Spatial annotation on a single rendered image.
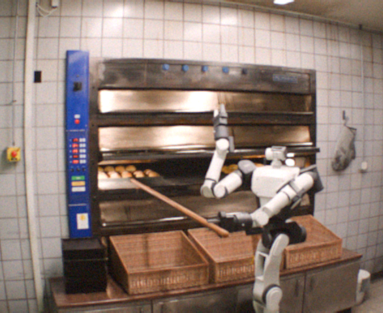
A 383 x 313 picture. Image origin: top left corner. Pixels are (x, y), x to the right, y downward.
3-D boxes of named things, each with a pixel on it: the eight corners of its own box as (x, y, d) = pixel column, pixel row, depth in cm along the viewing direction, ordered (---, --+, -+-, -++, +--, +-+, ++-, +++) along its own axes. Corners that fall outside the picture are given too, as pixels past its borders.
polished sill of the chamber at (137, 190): (97, 195, 319) (96, 189, 319) (305, 180, 390) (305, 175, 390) (98, 196, 314) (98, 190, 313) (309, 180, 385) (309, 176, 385)
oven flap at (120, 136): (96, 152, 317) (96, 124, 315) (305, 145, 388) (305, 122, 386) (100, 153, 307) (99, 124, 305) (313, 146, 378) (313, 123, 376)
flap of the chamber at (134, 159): (103, 160, 298) (97, 164, 316) (320, 152, 369) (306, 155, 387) (103, 157, 298) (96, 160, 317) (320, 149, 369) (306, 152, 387)
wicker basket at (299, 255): (253, 253, 367) (254, 221, 364) (308, 244, 388) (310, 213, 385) (286, 270, 322) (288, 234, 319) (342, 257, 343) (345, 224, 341)
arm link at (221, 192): (206, 205, 269) (231, 186, 281) (220, 205, 258) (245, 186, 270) (198, 188, 266) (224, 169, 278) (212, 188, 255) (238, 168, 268)
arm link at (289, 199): (280, 214, 221) (304, 192, 230) (266, 199, 225) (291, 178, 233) (273, 222, 230) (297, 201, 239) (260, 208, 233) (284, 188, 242)
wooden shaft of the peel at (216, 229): (229, 238, 196) (229, 231, 195) (223, 238, 195) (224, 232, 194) (134, 182, 355) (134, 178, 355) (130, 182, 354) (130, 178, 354)
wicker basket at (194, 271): (109, 272, 319) (107, 235, 317) (182, 264, 341) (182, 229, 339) (128, 295, 275) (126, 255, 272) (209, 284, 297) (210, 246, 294)
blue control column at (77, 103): (50, 267, 488) (43, 75, 469) (63, 266, 495) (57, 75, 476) (80, 343, 312) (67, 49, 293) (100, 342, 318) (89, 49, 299)
